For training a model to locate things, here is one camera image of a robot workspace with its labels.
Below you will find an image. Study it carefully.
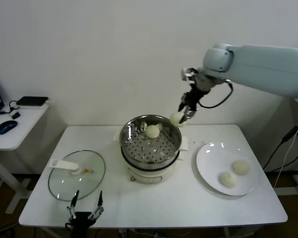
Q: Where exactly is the black flat device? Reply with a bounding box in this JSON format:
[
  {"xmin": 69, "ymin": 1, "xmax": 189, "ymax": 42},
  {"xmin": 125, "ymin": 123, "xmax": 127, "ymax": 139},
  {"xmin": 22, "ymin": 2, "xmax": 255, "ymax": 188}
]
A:
[{"xmin": 16, "ymin": 96, "xmax": 49, "ymax": 107}]

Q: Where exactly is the white electric cooker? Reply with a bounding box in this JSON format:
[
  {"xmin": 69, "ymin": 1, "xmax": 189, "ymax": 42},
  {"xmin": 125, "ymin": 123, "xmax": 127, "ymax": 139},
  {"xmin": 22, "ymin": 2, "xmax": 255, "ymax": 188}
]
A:
[{"xmin": 121, "ymin": 146, "xmax": 187, "ymax": 184}]

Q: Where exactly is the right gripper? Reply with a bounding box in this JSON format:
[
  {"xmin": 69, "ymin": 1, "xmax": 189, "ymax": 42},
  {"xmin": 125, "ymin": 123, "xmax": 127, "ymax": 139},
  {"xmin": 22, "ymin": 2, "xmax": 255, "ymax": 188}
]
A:
[{"xmin": 178, "ymin": 74, "xmax": 216, "ymax": 124}]

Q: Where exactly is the black power cable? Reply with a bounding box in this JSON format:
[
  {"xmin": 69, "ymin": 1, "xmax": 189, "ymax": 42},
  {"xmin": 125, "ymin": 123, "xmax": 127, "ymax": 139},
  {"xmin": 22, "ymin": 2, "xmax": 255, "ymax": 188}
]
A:
[{"xmin": 263, "ymin": 132, "xmax": 298, "ymax": 172}]

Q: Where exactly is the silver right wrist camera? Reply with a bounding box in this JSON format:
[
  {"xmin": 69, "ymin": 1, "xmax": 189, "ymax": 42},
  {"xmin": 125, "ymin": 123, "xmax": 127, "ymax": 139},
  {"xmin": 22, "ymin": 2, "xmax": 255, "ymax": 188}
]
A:
[{"xmin": 180, "ymin": 67, "xmax": 198, "ymax": 82}]

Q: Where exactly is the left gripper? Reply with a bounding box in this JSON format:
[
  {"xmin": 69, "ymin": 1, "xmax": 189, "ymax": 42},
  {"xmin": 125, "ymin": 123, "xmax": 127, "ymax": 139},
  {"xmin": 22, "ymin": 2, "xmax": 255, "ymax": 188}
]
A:
[{"xmin": 66, "ymin": 189, "xmax": 105, "ymax": 238}]

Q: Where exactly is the black inline power adapter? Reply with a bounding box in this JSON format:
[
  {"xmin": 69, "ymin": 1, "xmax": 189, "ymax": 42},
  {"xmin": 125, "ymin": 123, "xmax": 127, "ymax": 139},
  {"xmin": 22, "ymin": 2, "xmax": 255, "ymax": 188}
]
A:
[{"xmin": 282, "ymin": 125, "xmax": 298, "ymax": 143}]

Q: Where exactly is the white flat box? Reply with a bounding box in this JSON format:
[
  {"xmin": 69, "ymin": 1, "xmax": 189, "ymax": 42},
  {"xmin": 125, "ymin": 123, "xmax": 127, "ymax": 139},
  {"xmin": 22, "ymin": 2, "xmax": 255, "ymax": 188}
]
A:
[{"xmin": 17, "ymin": 102, "xmax": 50, "ymax": 110}]

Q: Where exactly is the white power cable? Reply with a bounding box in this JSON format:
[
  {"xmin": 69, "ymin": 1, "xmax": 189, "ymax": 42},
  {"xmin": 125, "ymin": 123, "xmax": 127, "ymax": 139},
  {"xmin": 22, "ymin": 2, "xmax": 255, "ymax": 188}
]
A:
[{"xmin": 275, "ymin": 118, "xmax": 298, "ymax": 189}]

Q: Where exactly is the white round plate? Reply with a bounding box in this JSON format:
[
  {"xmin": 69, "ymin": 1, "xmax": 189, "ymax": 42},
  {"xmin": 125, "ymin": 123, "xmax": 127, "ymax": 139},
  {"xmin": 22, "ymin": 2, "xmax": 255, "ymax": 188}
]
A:
[{"xmin": 196, "ymin": 142, "xmax": 260, "ymax": 196}]

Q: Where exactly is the thin black looped cable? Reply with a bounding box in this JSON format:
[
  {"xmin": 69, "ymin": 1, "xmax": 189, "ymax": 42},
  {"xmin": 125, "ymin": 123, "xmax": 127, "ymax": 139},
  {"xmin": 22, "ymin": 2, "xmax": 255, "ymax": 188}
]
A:
[{"xmin": 8, "ymin": 100, "xmax": 22, "ymax": 115}]

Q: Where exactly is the white side table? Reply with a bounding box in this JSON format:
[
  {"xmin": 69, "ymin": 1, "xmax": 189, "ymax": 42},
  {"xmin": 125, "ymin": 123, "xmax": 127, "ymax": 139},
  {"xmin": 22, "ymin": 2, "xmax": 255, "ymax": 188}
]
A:
[{"xmin": 0, "ymin": 100, "xmax": 51, "ymax": 214}]

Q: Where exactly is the white steamed baozi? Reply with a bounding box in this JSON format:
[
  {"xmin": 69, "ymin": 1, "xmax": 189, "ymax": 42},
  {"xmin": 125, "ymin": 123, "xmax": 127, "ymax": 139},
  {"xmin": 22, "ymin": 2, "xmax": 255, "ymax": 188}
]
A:
[
  {"xmin": 146, "ymin": 125, "xmax": 161, "ymax": 139},
  {"xmin": 231, "ymin": 160, "xmax": 250, "ymax": 176},
  {"xmin": 219, "ymin": 171, "xmax": 238, "ymax": 188},
  {"xmin": 170, "ymin": 112, "xmax": 189, "ymax": 127}
]

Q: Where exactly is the steel perforated steamer basket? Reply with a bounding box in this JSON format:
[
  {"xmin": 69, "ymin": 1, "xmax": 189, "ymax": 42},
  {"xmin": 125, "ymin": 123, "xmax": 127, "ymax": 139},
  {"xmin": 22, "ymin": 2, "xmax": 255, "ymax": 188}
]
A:
[{"xmin": 113, "ymin": 114, "xmax": 190, "ymax": 168}]

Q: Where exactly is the glass lid white handle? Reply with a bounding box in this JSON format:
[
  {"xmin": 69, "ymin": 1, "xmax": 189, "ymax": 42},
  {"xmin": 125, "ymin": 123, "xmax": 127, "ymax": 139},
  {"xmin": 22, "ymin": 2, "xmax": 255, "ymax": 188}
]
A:
[{"xmin": 48, "ymin": 149, "xmax": 107, "ymax": 202}]

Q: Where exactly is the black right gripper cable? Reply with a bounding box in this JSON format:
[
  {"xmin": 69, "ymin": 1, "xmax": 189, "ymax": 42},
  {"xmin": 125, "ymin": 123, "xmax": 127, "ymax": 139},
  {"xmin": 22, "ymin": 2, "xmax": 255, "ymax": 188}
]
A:
[{"xmin": 198, "ymin": 80, "xmax": 234, "ymax": 109}]

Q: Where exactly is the blue black computer mouse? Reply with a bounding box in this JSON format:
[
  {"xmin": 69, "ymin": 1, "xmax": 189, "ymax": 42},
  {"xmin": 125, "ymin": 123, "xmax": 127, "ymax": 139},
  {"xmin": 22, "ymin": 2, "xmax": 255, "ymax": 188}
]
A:
[{"xmin": 0, "ymin": 120, "xmax": 18, "ymax": 135}]

